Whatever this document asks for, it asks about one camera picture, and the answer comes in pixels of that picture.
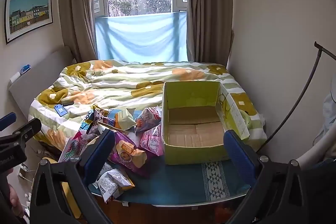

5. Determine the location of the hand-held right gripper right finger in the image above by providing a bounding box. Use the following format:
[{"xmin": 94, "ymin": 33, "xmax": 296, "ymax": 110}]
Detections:
[{"xmin": 223, "ymin": 130, "xmax": 310, "ymax": 224}]

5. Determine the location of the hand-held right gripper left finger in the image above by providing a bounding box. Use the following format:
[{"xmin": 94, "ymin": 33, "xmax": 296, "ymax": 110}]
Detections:
[{"xmin": 29, "ymin": 129, "xmax": 116, "ymax": 224}]

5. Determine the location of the teal table mat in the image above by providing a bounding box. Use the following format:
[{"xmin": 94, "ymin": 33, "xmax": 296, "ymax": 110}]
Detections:
[{"xmin": 88, "ymin": 158, "xmax": 252, "ymax": 205}]

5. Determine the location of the blue phone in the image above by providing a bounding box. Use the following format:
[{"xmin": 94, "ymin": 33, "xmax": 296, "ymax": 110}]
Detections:
[{"xmin": 54, "ymin": 104, "xmax": 68, "ymax": 117}]

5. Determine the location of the light blue window cloth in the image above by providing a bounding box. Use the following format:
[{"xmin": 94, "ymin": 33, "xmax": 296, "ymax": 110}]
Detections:
[{"xmin": 94, "ymin": 11, "xmax": 188, "ymax": 62}]

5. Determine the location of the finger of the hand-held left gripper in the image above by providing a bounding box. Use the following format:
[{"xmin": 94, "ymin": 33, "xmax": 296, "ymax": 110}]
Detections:
[
  {"xmin": 0, "ymin": 112, "xmax": 17, "ymax": 131},
  {"xmin": 0, "ymin": 118, "xmax": 42, "ymax": 149}
]

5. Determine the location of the black metal rod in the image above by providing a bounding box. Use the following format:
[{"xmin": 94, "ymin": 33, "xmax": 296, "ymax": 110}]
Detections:
[{"xmin": 259, "ymin": 42, "xmax": 336, "ymax": 151}]

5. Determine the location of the floral blanket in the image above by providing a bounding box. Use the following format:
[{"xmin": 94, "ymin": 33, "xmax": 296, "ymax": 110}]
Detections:
[{"xmin": 29, "ymin": 59, "xmax": 267, "ymax": 151}]

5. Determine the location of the yellow-green cardboard box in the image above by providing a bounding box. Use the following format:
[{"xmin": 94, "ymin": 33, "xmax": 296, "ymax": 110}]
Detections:
[{"xmin": 161, "ymin": 80, "xmax": 250, "ymax": 165}]

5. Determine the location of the pale fabric chair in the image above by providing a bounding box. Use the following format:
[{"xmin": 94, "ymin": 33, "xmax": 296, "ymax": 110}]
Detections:
[{"xmin": 295, "ymin": 90, "xmax": 336, "ymax": 169}]

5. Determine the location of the framed wall picture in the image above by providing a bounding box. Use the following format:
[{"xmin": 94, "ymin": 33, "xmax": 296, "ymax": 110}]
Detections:
[{"xmin": 5, "ymin": 0, "xmax": 54, "ymax": 45}]

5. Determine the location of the pink striped snack packet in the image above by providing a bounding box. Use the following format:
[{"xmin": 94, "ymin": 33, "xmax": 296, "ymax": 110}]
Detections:
[{"xmin": 140, "ymin": 123, "xmax": 165, "ymax": 156}]

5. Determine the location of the brown curtain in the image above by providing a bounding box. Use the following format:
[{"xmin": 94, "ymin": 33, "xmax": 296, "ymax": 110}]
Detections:
[
  {"xmin": 185, "ymin": 0, "xmax": 234, "ymax": 67},
  {"xmin": 58, "ymin": 0, "xmax": 109, "ymax": 63}
]

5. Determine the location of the blue-edged snack packet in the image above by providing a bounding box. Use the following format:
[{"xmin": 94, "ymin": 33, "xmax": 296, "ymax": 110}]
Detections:
[{"xmin": 135, "ymin": 106, "xmax": 162, "ymax": 134}]

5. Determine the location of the person's left hand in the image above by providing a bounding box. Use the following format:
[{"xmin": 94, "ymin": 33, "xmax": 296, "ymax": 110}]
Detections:
[{"xmin": 0, "ymin": 168, "xmax": 24, "ymax": 217}]

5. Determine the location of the grey and white snack packet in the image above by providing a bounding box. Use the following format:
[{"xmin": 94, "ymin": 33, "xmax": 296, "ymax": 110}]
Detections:
[{"xmin": 97, "ymin": 168, "xmax": 135, "ymax": 203}]

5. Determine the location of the blue and purple snack packet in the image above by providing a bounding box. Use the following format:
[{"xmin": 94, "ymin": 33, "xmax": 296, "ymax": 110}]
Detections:
[{"xmin": 80, "ymin": 110, "xmax": 116, "ymax": 135}]

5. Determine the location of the grey headboard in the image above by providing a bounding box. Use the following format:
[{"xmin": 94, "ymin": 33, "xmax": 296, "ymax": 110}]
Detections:
[{"xmin": 8, "ymin": 46, "xmax": 76, "ymax": 119}]

